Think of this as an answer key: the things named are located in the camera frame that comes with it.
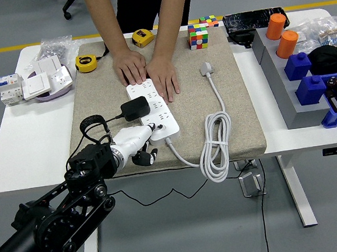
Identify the person's right hand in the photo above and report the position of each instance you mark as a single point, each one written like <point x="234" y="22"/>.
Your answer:
<point x="130" y="66"/>

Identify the small black device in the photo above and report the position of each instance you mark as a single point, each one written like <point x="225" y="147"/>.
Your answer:
<point x="240" y="37"/>

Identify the blue block with knob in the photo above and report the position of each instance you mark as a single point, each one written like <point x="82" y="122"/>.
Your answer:
<point x="310" y="91"/>
<point x="297" y="67"/>

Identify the round yellow tape measure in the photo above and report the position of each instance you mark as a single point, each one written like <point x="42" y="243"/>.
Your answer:
<point x="86" y="63"/>

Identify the person's left forearm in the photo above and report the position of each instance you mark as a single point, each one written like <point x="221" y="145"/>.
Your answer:
<point x="170" y="15"/>

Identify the clear bag of white parts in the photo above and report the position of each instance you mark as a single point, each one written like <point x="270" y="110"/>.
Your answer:
<point x="306" y="35"/>

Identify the white wall switch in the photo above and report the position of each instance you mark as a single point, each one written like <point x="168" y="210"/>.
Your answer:
<point x="36" y="85"/>
<point x="48" y="65"/>

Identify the white wall socket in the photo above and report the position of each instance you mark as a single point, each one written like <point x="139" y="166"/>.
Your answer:
<point x="60" y="77"/>

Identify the squarish yellow tape measure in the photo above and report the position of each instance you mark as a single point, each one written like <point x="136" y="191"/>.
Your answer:
<point x="143" y="37"/>

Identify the black cracked flat device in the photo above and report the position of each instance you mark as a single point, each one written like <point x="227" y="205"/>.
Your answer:
<point x="245" y="21"/>

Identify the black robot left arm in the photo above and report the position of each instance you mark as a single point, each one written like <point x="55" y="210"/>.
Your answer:
<point x="31" y="238"/>

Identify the black plug adapter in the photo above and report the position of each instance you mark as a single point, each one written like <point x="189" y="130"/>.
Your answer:
<point x="135" y="108"/>

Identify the white power strip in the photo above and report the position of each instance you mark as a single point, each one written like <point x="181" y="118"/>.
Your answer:
<point x="167" y="120"/>

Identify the black cloth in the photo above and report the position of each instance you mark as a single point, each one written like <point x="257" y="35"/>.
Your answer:
<point x="332" y="58"/>

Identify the grey-brown mat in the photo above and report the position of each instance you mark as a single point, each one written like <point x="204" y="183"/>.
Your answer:
<point x="184" y="105"/>

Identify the small silver metal bracket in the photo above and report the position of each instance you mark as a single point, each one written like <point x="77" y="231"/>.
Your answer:
<point x="244" y="165"/>

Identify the black dotted knob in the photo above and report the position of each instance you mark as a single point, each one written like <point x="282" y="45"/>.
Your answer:
<point x="332" y="81"/>

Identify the orange cylinder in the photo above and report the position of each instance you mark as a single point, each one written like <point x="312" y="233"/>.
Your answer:
<point x="275" y="26"/>
<point x="287" y="44"/>

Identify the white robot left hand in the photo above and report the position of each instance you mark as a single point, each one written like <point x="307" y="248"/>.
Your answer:
<point x="133" y="138"/>

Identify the white table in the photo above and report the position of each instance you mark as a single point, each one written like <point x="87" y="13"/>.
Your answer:
<point x="296" y="139"/>

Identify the black office chair base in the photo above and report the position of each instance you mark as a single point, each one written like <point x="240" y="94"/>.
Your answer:
<point x="68" y="3"/>

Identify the purple bowl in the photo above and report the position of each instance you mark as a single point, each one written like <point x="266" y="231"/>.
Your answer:
<point x="51" y="97"/>

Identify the person's left hand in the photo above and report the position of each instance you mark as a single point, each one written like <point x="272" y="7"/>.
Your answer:
<point x="164" y="74"/>

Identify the large silver metal bracket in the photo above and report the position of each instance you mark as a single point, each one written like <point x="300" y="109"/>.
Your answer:
<point x="249" y="185"/>

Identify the small colourful puzzle cube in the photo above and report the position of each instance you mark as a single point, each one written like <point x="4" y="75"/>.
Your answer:
<point x="208" y="21"/>

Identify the grey stepped stand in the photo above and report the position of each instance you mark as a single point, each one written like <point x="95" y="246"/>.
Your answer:
<point x="277" y="88"/>

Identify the large colourful puzzle cube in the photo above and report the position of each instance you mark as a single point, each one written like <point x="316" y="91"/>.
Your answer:
<point x="198" y="37"/>

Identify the clear bag of blue-white parts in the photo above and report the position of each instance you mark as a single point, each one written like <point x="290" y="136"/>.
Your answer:
<point x="331" y="36"/>

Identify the person's torso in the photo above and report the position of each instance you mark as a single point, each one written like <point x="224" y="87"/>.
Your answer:
<point x="141" y="3"/>

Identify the clear bag of metal screws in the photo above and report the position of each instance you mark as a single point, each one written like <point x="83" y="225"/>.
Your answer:
<point x="53" y="48"/>

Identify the person's right forearm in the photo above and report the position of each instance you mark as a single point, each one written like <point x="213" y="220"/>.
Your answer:
<point x="102" y="11"/>

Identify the white circuit breaker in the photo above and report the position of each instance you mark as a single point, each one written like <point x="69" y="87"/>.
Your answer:
<point x="9" y="90"/>

